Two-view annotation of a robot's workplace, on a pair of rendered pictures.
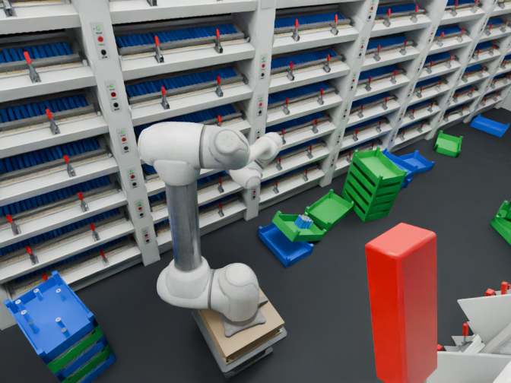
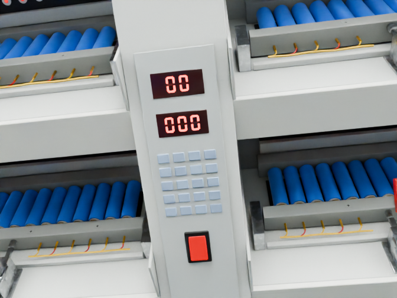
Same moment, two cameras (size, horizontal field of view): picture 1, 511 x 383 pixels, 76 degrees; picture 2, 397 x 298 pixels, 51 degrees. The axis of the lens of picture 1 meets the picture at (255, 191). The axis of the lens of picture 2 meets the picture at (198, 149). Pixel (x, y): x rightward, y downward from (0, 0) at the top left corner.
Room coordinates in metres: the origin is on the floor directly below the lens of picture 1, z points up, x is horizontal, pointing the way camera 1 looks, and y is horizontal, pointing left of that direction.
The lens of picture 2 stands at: (1.32, -0.25, 1.58)
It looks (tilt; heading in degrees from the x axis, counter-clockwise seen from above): 16 degrees down; 42
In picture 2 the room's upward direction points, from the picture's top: 7 degrees counter-clockwise
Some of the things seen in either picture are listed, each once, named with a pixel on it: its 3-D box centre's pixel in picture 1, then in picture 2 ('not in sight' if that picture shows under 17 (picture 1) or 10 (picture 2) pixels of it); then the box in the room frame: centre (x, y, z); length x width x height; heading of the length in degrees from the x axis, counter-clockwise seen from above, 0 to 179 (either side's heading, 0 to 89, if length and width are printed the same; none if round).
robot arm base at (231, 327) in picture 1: (243, 306); not in sight; (0.75, 0.01, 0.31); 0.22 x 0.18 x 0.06; 116
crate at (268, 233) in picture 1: (284, 240); not in sight; (1.38, -0.21, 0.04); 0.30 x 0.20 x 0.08; 37
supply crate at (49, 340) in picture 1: (51, 313); not in sight; (0.63, 0.75, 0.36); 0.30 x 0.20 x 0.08; 52
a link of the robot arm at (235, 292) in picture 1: (236, 289); not in sight; (0.74, 0.05, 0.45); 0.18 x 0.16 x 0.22; 88
